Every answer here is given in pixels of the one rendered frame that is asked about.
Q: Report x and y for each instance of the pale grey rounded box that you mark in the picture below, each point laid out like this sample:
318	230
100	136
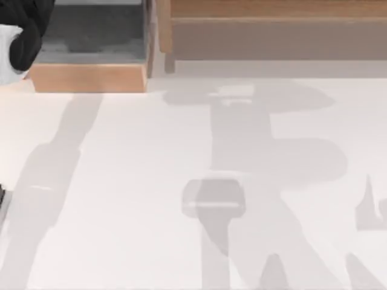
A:
5	54

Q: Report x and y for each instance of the drawer with grey pierced inside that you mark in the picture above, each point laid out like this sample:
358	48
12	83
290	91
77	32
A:
96	33

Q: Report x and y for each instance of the pale wooden drawer front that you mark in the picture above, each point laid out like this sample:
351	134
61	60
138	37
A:
87	78

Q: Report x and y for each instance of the wooden open shelf cupboard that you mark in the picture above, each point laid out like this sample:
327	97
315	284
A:
272	18

